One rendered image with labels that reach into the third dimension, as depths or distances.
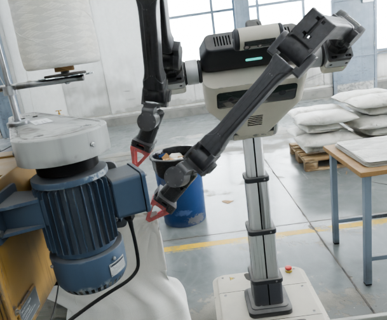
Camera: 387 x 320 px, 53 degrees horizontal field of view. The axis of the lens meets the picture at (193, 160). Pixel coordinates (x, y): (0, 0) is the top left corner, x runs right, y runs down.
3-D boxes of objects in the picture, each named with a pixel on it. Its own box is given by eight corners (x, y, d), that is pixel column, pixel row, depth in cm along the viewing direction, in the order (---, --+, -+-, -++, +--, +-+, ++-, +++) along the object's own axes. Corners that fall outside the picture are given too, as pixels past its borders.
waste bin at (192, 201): (209, 204, 390) (201, 142, 372) (212, 226, 341) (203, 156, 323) (161, 210, 391) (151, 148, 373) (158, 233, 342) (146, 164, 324)
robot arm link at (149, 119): (171, 88, 120) (145, 85, 121) (165, 92, 109) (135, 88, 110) (168, 126, 124) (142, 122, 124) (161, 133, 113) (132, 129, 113)
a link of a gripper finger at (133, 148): (122, 166, 124) (132, 139, 121) (128, 159, 131) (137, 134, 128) (142, 173, 124) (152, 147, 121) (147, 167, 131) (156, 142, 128)
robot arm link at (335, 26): (340, 26, 89) (307, -1, 91) (300, 72, 96) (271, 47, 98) (367, 28, 126) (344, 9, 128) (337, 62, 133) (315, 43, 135)
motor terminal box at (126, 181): (140, 207, 91) (132, 161, 88) (156, 222, 82) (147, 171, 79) (106, 218, 88) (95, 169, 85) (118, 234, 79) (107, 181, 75)
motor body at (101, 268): (133, 256, 91) (113, 155, 84) (124, 295, 77) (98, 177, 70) (70, 264, 91) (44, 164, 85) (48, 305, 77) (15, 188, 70)
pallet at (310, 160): (380, 142, 514) (380, 131, 510) (413, 159, 435) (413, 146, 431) (289, 153, 520) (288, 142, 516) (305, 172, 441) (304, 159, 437)
